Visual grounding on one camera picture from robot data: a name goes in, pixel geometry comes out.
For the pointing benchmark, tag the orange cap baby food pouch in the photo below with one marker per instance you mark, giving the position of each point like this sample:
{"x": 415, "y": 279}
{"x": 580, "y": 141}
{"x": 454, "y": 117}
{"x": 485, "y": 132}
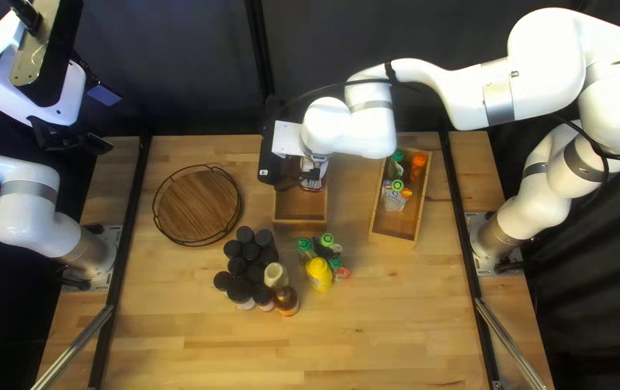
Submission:
{"x": 420, "y": 159}

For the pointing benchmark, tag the yellow mustard bottle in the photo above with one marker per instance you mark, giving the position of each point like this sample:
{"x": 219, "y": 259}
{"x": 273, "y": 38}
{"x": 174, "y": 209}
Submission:
{"x": 319, "y": 273}

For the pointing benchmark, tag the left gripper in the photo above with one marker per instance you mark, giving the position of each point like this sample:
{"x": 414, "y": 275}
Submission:
{"x": 55, "y": 111}

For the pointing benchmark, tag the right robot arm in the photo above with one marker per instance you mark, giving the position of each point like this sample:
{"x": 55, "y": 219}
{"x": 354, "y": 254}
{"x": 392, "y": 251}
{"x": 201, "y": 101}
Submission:
{"x": 548, "y": 59}

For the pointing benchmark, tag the black frame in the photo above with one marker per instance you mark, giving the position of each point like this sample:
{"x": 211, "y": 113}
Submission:
{"x": 258, "y": 54}

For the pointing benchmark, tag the white blue pouch green cap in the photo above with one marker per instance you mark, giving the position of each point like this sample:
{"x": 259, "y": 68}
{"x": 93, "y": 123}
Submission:
{"x": 394, "y": 201}

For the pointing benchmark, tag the silver mounting plate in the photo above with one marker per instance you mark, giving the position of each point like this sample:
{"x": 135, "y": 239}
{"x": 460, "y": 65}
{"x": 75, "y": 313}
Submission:
{"x": 475, "y": 222}
{"x": 109, "y": 238}

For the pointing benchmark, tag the amber sauce bottle orange label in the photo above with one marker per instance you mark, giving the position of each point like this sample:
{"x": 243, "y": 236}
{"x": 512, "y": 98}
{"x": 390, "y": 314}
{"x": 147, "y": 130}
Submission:
{"x": 286, "y": 300}

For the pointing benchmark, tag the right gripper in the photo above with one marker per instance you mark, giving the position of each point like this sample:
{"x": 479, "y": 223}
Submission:
{"x": 287, "y": 138}

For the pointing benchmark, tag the green cap baby food pouch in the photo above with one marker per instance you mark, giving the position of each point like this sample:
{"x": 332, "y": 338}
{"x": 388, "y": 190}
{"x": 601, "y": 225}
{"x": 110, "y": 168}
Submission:
{"x": 397, "y": 156}
{"x": 304, "y": 245}
{"x": 327, "y": 240}

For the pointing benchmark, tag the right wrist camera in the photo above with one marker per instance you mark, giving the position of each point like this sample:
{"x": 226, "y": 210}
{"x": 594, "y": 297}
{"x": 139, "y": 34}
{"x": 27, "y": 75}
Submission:
{"x": 265, "y": 157}

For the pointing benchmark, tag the brown sauce bottle white cap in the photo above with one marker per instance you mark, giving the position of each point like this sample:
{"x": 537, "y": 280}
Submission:
{"x": 312, "y": 184}

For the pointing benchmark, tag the rectangular wooden box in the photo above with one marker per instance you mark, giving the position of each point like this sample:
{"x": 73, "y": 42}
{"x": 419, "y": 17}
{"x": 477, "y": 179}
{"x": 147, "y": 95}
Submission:
{"x": 399, "y": 225}
{"x": 299, "y": 208}

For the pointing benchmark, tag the cream squeeze bottle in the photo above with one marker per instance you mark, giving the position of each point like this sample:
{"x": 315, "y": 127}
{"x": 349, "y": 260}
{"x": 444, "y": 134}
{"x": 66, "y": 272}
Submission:
{"x": 275, "y": 275}

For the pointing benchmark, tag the red pouch green cap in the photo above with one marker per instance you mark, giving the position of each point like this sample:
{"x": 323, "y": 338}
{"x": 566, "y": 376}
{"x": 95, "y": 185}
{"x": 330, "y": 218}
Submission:
{"x": 342, "y": 272}

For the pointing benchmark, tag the spice jar black lid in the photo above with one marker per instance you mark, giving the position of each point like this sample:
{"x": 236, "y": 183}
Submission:
{"x": 269, "y": 254}
{"x": 251, "y": 251}
{"x": 232, "y": 248}
{"x": 264, "y": 237}
{"x": 262, "y": 296}
{"x": 239, "y": 292}
{"x": 245, "y": 234}
{"x": 256, "y": 272}
{"x": 237, "y": 265}
{"x": 223, "y": 280}

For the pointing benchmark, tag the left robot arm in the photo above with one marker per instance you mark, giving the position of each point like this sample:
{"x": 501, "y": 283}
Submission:
{"x": 23, "y": 216}

